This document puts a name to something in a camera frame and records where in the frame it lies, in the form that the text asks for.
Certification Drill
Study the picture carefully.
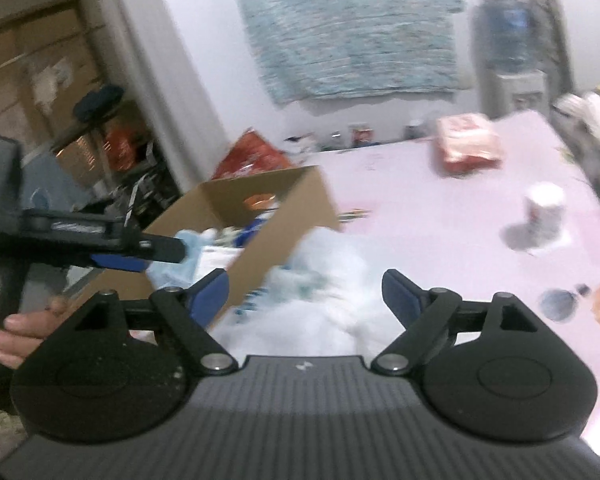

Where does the blue floral wall cloth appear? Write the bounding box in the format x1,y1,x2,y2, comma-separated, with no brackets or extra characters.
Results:
230,0,466,106

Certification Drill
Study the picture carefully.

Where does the white curtain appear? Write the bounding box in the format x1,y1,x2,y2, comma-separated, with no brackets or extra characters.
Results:
87,0,221,201

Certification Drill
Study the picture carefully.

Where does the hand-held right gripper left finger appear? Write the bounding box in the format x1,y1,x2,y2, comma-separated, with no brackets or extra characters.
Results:
71,267,238,376

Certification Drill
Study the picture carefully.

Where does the large cardboard carton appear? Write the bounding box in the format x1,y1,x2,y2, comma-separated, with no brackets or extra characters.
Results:
0,0,111,161

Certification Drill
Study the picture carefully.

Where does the red wet wipes pack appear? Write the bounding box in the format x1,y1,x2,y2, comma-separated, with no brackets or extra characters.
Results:
432,112,503,177

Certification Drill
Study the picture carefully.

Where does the person's left hand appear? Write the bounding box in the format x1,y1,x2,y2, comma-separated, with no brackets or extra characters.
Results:
0,290,75,368

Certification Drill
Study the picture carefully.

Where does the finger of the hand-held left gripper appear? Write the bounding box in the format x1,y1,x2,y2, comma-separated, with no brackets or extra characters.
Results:
89,254,151,274
22,209,188,264

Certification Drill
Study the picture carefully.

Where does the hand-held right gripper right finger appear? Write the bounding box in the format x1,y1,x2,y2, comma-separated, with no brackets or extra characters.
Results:
370,267,539,376

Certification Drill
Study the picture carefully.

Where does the white water dispenser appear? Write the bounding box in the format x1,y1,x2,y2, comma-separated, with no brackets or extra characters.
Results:
485,70,548,121

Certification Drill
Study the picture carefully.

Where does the red snack bag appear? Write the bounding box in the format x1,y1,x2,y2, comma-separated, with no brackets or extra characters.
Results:
210,129,293,181

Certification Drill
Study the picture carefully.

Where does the white cylindrical container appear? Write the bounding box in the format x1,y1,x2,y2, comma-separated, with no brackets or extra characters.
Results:
522,182,567,253

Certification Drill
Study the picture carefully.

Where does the white plastic bag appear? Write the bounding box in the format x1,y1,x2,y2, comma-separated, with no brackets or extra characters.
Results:
210,227,411,358

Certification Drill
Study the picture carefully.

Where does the brown cardboard box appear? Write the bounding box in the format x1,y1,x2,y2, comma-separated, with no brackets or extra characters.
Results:
62,165,343,333

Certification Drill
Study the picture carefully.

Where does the blue water bottle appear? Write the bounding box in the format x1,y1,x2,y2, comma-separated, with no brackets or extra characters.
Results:
480,0,536,76

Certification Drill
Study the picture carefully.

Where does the pink printed bed sheet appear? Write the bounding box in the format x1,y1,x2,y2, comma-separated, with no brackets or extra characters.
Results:
300,110,600,361

